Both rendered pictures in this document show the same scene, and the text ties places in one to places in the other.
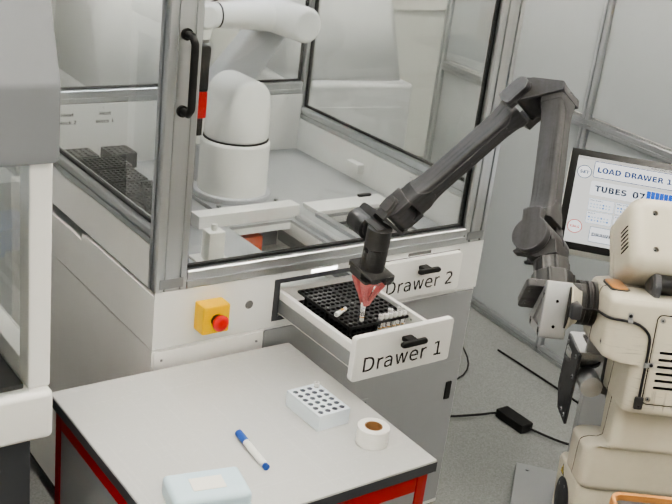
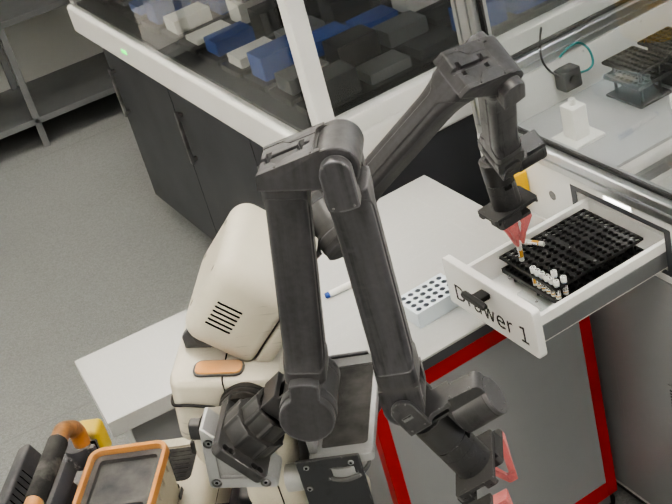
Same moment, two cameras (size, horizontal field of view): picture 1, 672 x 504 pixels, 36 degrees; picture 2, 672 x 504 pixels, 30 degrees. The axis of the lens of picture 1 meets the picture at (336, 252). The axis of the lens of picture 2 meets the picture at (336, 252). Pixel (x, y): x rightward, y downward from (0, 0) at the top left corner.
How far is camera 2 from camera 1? 3.25 m
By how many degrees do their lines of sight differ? 91
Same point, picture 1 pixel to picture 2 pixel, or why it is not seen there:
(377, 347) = (462, 281)
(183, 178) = (469, 31)
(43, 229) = (288, 27)
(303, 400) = (427, 286)
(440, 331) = (521, 317)
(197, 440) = not seen: hidden behind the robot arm
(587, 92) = not seen: outside the picture
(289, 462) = (341, 307)
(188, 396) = (440, 234)
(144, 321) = not seen: hidden behind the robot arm
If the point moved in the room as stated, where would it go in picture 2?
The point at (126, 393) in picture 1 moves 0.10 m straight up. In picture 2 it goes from (435, 205) to (426, 169)
